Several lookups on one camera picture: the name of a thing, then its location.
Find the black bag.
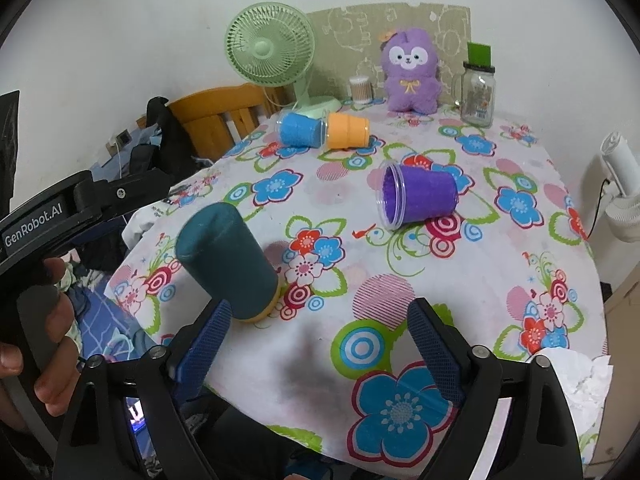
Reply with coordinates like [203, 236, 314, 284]
[130, 96, 211, 186]

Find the teal cup with yellow rim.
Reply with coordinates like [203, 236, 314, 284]
[175, 203, 287, 324]

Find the glass jar mug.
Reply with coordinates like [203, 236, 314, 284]
[451, 60, 497, 126]

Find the blue cup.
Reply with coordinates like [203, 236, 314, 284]
[276, 111, 326, 148]

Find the purple plush toy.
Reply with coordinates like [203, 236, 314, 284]
[381, 29, 443, 113]

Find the beige patterned cloth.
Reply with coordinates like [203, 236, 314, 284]
[305, 2, 472, 106]

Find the floral tablecloth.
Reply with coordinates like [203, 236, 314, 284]
[107, 100, 613, 471]

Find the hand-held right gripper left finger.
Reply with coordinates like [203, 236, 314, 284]
[52, 299, 232, 480]

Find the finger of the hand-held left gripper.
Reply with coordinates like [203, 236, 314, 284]
[74, 169, 173, 226]

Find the green card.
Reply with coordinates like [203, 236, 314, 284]
[467, 41, 493, 67]

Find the cotton swab container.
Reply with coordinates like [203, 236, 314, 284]
[348, 76, 374, 106]

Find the wooden chair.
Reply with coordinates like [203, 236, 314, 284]
[167, 82, 296, 161]

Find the white printed cloth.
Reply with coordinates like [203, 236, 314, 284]
[122, 202, 181, 251]

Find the cardboard box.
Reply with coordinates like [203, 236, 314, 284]
[582, 260, 640, 466]

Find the person's left hand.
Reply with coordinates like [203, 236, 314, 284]
[0, 257, 83, 431]

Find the white clip-on device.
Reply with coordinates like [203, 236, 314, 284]
[597, 131, 640, 241]

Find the purple cup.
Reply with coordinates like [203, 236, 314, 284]
[375, 162, 458, 231]

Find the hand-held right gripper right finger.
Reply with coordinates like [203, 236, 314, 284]
[407, 298, 586, 480]

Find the blue patterned blanket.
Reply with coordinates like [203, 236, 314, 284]
[65, 285, 166, 361]

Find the green table fan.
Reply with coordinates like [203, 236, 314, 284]
[224, 2, 342, 113]

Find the white tissue paper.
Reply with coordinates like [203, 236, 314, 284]
[530, 350, 615, 441]

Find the orange cup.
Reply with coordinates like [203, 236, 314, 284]
[324, 112, 371, 152]

